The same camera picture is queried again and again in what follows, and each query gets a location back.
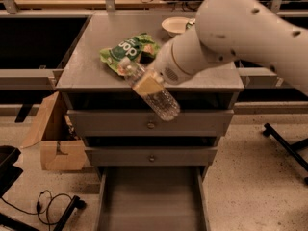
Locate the brown cardboard box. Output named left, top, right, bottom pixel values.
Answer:
left=21, top=92, right=87, bottom=171

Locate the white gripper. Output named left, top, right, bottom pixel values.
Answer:
left=133, top=39, right=190, bottom=96

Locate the white paper bowl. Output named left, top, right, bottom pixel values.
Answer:
left=162, top=17, right=191, bottom=38

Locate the grey middle drawer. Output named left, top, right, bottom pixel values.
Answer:
left=86, top=146, right=217, bottom=167

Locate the black chair base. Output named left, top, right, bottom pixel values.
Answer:
left=0, top=195, right=86, bottom=231

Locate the grey open bottom drawer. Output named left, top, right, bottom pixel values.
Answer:
left=94, top=167, right=211, bottom=231

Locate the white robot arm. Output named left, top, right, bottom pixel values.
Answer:
left=149, top=0, right=308, bottom=94

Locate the grey drawer cabinet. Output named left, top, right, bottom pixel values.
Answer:
left=55, top=11, right=245, bottom=178

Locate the clear plastic water bottle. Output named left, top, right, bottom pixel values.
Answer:
left=119, top=58, right=180, bottom=121

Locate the green soda can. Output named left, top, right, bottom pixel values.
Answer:
left=186, top=18, right=195, bottom=30

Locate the grey top drawer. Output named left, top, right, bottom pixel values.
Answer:
left=67, top=110, right=234, bottom=138

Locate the black stand leg right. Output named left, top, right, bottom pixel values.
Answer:
left=262, top=123, right=308, bottom=171

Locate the black cable on floor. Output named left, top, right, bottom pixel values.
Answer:
left=0, top=190, right=75, bottom=226

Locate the green snack bag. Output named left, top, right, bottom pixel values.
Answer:
left=99, top=33, right=160, bottom=76

